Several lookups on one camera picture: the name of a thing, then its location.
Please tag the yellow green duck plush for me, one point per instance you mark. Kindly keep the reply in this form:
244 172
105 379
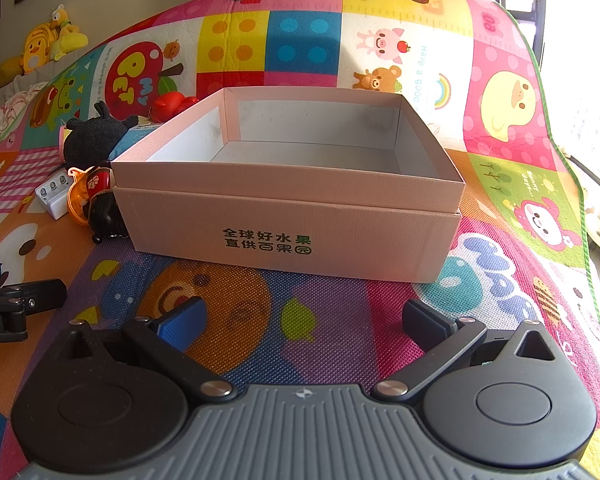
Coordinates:
72 40

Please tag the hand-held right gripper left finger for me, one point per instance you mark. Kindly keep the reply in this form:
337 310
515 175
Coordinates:
180 324

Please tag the black plush cat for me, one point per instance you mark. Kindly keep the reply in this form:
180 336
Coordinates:
90 135

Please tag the pink cardboard box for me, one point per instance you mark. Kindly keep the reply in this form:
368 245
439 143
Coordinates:
280 220

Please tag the blue cotton pad packet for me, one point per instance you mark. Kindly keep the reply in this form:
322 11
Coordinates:
142 128

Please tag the grey sofa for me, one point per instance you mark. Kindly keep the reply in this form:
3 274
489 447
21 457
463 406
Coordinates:
27 80

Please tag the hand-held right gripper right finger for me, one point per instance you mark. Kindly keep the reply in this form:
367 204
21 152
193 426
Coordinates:
425 321

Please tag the white charger block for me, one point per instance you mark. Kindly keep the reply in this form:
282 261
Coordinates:
55 200

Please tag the pink crumpled cloth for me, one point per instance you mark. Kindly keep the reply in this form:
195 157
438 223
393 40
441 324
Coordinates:
12 110

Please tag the colourful cartoon play mat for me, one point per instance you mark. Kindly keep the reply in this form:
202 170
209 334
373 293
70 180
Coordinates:
305 45

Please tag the black figure with orange fan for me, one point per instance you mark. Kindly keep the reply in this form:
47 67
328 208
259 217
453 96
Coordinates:
102 210

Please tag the orange yellow duck plush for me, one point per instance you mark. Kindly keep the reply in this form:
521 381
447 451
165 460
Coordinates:
35 50

